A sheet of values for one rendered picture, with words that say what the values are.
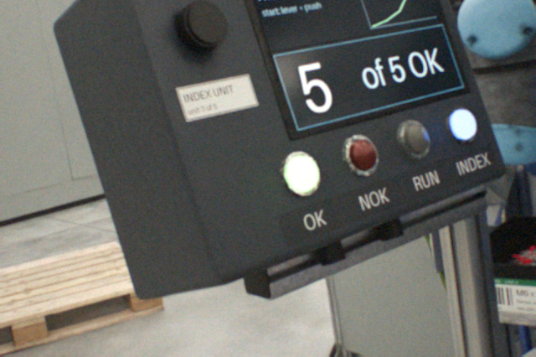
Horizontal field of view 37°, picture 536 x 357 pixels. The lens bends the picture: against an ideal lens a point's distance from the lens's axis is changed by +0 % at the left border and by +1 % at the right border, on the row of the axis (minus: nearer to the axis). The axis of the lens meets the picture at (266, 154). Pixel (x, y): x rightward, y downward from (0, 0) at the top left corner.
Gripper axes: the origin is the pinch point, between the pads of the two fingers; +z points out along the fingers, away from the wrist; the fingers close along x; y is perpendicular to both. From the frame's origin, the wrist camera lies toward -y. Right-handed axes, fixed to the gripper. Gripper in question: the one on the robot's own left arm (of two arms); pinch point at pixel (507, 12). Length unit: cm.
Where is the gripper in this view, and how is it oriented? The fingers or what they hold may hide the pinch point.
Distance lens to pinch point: 119.4
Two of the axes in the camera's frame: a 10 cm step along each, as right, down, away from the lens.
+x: 2.6, 9.6, 1.1
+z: 2.5, -1.8, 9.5
